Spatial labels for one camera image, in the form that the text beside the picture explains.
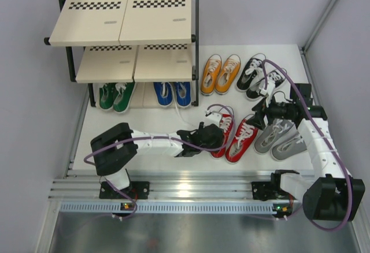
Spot grey canvas sneaker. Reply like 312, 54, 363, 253
271, 133, 307, 161
254, 119, 293, 154

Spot orange canvas sneaker left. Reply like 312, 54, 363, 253
200, 54, 222, 96

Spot orange canvas sneaker right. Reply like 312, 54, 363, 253
215, 54, 241, 95

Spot black canvas sneaker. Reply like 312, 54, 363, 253
236, 53, 266, 92
246, 69, 286, 101

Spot blue canvas sneaker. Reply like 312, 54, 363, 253
172, 81, 199, 127
153, 82, 173, 107

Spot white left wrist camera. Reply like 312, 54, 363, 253
204, 110, 223, 127

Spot white slotted cable duct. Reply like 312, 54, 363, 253
60, 202, 280, 215

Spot grey canvas sneaker right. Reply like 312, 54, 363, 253
271, 133, 307, 161

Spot grey canvas sneaker left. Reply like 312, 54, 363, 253
254, 119, 293, 154

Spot red canvas sneaker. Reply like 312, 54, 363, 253
210, 114, 234, 159
225, 114, 258, 164

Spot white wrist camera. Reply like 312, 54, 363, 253
204, 110, 223, 127
258, 80, 275, 97

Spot beige shoe shelf black frame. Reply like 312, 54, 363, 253
44, 0, 199, 107

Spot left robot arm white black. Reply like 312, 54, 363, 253
84, 122, 225, 199

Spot green canvas sneaker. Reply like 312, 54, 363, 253
99, 83, 115, 110
113, 81, 136, 113

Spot black canvas sneaker right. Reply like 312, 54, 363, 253
246, 69, 286, 101

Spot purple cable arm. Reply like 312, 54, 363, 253
248, 59, 355, 232
83, 104, 236, 222

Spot red canvas sneaker left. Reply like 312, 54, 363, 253
210, 114, 234, 159

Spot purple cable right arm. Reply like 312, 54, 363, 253
248, 59, 355, 232

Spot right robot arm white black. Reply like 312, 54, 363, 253
247, 83, 365, 222

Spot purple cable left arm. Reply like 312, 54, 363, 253
83, 104, 236, 222

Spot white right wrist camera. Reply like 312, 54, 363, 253
258, 80, 275, 97

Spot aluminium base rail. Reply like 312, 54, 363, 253
48, 170, 272, 202

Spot red canvas sneaker right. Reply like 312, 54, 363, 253
225, 114, 258, 164

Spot orange canvas sneaker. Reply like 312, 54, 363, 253
215, 54, 241, 95
200, 54, 222, 96

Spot black canvas sneaker left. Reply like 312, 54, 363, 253
236, 53, 266, 92

